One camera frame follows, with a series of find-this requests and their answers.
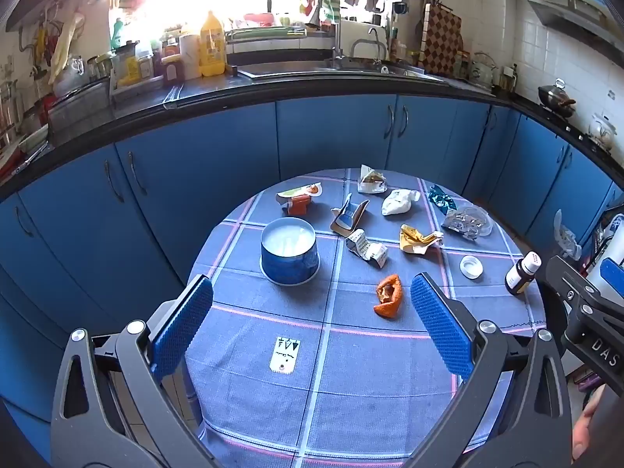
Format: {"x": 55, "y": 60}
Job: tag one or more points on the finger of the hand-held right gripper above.
{"x": 560, "y": 273}
{"x": 612, "y": 273}

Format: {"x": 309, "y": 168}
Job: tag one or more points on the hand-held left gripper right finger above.
{"x": 441, "y": 321}

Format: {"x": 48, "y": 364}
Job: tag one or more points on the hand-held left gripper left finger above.
{"x": 183, "y": 326}

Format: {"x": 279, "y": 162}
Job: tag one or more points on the white printed container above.
{"x": 609, "y": 241}

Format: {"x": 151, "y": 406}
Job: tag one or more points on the small brown bottle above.
{"x": 519, "y": 275}

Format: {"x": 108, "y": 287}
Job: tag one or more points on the orange peel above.
{"x": 390, "y": 304}

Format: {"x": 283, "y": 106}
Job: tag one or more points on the white bottle cap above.
{"x": 471, "y": 266}

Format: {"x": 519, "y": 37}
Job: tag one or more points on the yellow wrapper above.
{"x": 414, "y": 241}

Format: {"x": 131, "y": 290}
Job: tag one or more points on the white receipt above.
{"x": 365, "y": 248}

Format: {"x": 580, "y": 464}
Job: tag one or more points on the blue paper bucket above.
{"x": 287, "y": 265}

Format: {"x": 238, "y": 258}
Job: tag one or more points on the blue brown carton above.
{"x": 348, "y": 214}

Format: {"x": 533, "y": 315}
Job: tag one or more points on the person's right hand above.
{"x": 587, "y": 429}

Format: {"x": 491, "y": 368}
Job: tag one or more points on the grey bin with plastic bag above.
{"x": 565, "y": 239}

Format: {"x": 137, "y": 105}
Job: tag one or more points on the white paper tag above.
{"x": 284, "y": 356}

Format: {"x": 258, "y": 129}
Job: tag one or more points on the teal foil wrapper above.
{"x": 441, "y": 200}

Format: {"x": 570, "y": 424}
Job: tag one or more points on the crumpled white tissue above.
{"x": 397, "y": 202}

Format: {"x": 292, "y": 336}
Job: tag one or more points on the white brown snack wrapper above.
{"x": 370, "y": 185}

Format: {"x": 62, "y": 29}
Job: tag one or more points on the crushed orange yoghurt cup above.
{"x": 297, "y": 202}

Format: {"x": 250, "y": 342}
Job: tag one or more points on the blue lower kitchen cabinets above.
{"x": 219, "y": 156}

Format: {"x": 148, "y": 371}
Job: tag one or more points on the black wok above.
{"x": 555, "y": 97}

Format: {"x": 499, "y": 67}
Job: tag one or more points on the glass cup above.
{"x": 509, "y": 78}

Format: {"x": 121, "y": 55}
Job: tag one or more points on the green teapot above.
{"x": 482, "y": 70}

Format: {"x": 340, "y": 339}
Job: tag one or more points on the black kitchen countertop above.
{"x": 219, "y": 95}

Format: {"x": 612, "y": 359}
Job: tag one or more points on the clear plastic box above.
{"x": 80, "y": 107}

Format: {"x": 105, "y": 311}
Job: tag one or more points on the steel range hood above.
{"x": 570, "y": 17}

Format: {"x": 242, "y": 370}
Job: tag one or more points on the brown jar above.
{"x": 171, "y": 70}

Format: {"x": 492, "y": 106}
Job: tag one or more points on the checkered cutting board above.
{"x": 441, "y": 39}

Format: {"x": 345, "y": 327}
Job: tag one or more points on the white jar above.
{"x": 190, "y": 58}

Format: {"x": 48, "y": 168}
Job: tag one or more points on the steel sink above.
{"x": 287, "y": 69}

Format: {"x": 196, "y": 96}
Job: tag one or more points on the yellow juice bottle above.
{"x": 213, "y": 46}

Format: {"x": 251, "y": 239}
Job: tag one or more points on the curved steel faucet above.
{"x": 376, "y": 41}

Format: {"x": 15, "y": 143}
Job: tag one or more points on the tall steel faucet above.
{"x": 337, "y": 39}

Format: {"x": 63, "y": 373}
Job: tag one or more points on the green white hanging towel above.
{"x": 331, "y": 5}

